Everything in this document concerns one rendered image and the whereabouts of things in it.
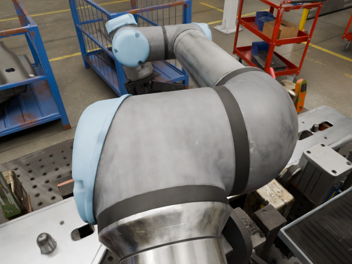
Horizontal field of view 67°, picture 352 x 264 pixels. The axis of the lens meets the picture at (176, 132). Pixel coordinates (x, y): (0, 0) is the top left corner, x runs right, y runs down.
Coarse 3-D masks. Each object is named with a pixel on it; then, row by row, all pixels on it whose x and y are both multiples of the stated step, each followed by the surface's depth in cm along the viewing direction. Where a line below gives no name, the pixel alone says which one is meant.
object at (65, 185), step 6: (60, 180) 76; (66, 180) 76; (72, 180) 76; (60, 186) 74; (66, 186) 74; (72, 186) 74; (60, 192) 76; (66, 192) 72; (72, 192) 73; (66, 198) 73; (84, 228) 86; (90, 228) 87; (84, 234) 87; (90, 234) 88
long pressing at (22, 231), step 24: (312, 120) 95; (336, 120) 95; (312, 144) 86; (336, 144) 85; (24, 216) 66; (48, 216) 66; (72, 216) 66; (0, 240) 61; (24, 240) 61; (72, 240) 61; (96, 240) 61
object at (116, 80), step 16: (112, 16) 208; (144, 16) 324; (80, 32) 305; (96, 32) 255; (80, 48) 324; (96, 64) 314; (112, 64) 299; (160, 64) 314; (112, 80) 285; (128, 80) 285; (160, 80) 285; (176, 80) 283
